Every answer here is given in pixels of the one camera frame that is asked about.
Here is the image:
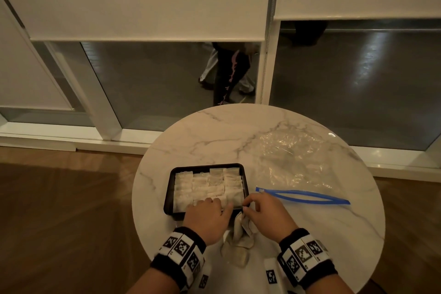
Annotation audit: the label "person's right hand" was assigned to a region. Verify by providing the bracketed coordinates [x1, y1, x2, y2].
[242, 193, 299, 243]

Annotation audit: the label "person's left hand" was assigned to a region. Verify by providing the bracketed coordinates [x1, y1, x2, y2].
[176, 197, 234, 246]

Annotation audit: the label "white tea bag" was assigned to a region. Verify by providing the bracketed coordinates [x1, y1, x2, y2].
[230, 202, 258, 249]

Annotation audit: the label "person's left forearm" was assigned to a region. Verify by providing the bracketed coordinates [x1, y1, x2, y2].
[127, 266, 180, 294]

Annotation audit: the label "person's right forearm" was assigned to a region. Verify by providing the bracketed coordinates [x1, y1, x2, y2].
[311, 272, 355, 294]

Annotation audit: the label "rows of white tea bags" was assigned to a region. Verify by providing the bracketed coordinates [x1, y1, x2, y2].
[172, 167, 245, 213]

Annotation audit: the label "flat pale tea bag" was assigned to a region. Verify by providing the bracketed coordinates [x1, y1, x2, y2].
[220, 242, 249, 269]

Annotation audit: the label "black rectangular tray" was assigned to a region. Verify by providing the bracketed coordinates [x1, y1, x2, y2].
[163, 163, 249, 221]

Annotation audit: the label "black wristband with marker tags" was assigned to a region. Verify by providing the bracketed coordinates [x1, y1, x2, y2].
[277, 228, 338, 291]
[150, 226, 207, 291]

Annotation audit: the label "clear blue-zip plastic bag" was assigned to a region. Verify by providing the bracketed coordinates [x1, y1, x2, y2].
[252, 130, 351, 206]

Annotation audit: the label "narrow white roller blind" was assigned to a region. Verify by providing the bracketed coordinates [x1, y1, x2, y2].
[0, 0, 75, 112]

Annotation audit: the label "white marker strap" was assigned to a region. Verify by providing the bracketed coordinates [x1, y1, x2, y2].
[263, 257, 287, 294]
[197, 262, 213, 294]

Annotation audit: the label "white window frame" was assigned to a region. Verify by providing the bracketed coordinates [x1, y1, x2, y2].
[0, 0, 441, 183]

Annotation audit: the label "metal bead chain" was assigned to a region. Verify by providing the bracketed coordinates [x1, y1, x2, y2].
[259, 0, 282, 105]

